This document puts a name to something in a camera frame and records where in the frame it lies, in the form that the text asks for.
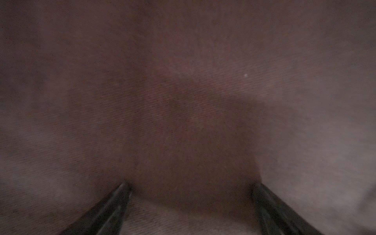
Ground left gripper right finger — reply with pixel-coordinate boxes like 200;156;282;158
252;183;322;235

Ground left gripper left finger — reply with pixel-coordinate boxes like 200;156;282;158
60;183;131;235

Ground brown trousers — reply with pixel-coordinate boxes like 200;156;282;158
1;1;376;235

